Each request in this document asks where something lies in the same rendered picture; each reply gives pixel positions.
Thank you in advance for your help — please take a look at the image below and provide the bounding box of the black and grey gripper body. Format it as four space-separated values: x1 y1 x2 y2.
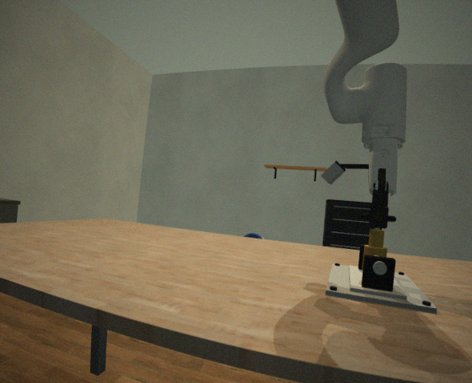
363 140 403 195

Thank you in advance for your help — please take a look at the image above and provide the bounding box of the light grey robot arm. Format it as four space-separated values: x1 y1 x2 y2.
323 0 407 143

